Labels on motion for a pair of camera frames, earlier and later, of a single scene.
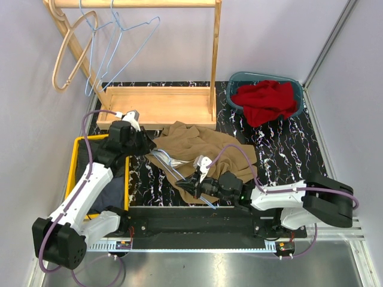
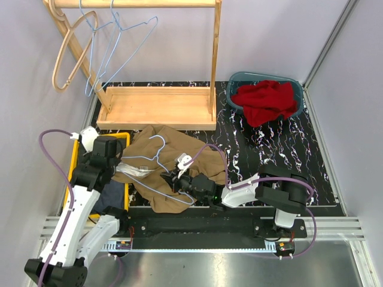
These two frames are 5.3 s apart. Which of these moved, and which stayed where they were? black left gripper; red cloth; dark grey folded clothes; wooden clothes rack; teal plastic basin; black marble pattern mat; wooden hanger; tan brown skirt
Moved: black left gripper; tan brown skirt
Stayed: black marble pattern mat; dark grey folded clothes; wooden clothes rack; wooden hanger; teal plastic basin; red cloth
